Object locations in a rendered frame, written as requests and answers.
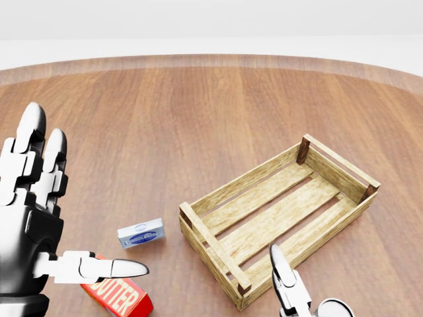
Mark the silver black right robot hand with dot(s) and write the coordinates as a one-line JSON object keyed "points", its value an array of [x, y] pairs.
{"points": [[289, 280]]}

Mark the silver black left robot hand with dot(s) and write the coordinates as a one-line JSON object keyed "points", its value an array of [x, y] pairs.
{"points": [[31, 228]]}

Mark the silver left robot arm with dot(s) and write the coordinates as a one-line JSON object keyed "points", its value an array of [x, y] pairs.
{"points": [[20, 305]]}

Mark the wooden slat tray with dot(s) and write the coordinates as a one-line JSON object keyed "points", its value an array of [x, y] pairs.
{"points": [[279, 219]]}

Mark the small blue-grey printed box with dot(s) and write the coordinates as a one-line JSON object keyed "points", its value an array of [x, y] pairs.
{"points": [[141, 232]]}

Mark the red butter box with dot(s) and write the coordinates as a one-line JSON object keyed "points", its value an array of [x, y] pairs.
{"points": [[120, 298]]}

